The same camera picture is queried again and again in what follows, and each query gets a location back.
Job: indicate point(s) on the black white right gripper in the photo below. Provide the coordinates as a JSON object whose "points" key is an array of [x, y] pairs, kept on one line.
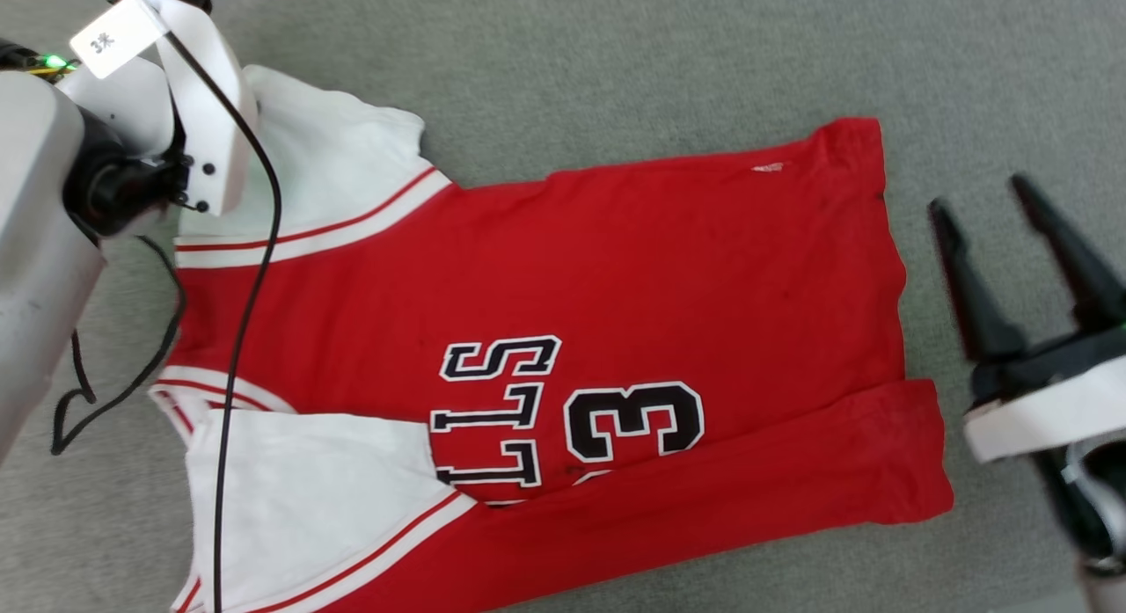
{"points": [[1051, 393]]}

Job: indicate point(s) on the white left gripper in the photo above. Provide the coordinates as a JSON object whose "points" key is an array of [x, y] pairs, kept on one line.
{"points": [[215, 120]]}

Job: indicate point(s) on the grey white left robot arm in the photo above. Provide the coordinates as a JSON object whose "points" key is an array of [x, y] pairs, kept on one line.
{"points": [[40, 208]]}

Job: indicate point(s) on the white paper label tag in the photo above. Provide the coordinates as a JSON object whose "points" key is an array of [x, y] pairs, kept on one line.
{"points": [[110, 37]]}

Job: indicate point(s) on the red and white basketball jersey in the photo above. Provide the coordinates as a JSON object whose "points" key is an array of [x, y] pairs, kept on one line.
{"points": [[660, 270]]}

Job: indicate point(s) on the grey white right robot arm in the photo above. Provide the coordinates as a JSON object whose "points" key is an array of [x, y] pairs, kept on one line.
{"points": [[1095, 516]]}

